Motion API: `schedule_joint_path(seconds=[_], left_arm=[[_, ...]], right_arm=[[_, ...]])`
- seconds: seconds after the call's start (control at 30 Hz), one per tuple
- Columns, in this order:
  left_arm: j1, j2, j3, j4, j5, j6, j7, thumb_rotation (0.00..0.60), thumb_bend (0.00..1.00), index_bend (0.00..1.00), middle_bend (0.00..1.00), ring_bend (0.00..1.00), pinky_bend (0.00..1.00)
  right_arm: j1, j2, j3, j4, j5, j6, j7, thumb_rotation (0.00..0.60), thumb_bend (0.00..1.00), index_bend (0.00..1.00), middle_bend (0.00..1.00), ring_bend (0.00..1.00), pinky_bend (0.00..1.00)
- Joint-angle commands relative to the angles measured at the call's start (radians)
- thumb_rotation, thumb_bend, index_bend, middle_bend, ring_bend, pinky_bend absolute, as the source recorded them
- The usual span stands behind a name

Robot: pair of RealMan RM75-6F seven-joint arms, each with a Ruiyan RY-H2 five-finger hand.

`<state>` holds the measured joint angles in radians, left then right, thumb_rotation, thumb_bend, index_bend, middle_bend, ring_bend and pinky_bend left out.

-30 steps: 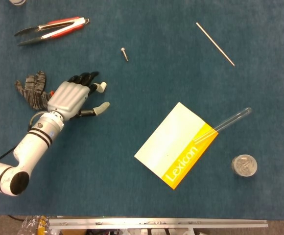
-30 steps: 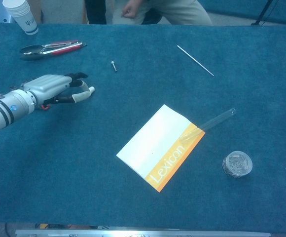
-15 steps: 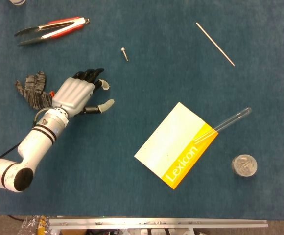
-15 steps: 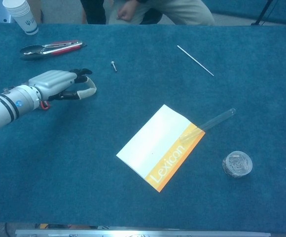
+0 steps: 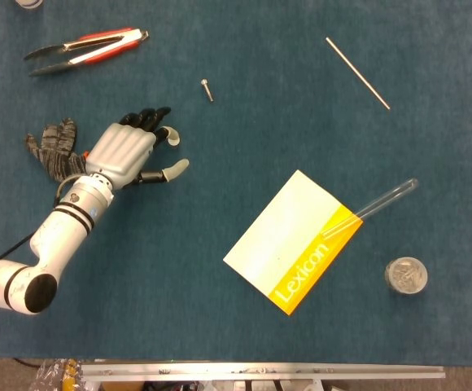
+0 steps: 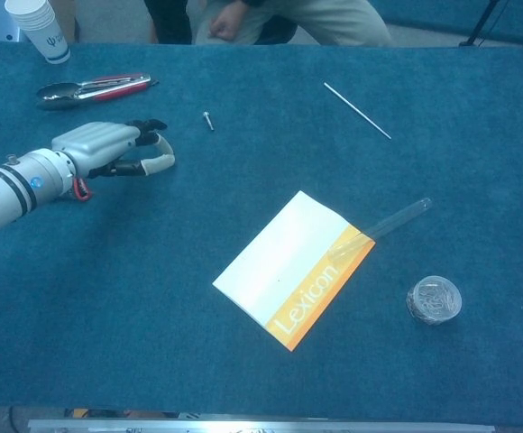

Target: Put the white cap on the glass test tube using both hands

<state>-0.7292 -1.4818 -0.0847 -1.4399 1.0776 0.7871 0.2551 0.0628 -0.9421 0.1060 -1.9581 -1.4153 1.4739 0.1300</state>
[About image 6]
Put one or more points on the black tripod stand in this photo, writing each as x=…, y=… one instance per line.
x=482, y=22

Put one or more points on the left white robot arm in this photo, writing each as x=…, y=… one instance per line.
x=9, y=194

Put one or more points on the white orange Lexicon book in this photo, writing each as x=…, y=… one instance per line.
x=284, y=266

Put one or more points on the thin metal rod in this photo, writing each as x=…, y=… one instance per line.
x=357, y=110

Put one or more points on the round clear paperclip container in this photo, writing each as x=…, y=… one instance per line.
x=433, y=300

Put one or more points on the seated person in beige trousers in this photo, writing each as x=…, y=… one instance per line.
x=324, y=18

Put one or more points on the grey knit work glove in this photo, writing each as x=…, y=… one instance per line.
x=82, y=191

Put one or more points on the small metal bolt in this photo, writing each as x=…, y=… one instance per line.
x=208, y=119

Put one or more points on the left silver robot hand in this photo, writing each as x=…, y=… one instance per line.
x=99, y=144

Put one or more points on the stack of white paper cups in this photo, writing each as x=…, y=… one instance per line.
x=45, y=31

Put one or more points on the red steel kitchen tongs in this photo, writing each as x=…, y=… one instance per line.
x=108, y=92

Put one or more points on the clear glass test tube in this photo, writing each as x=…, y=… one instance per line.
x=397, y=219

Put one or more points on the blue carpet table cover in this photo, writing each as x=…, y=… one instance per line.
x=153, y=270

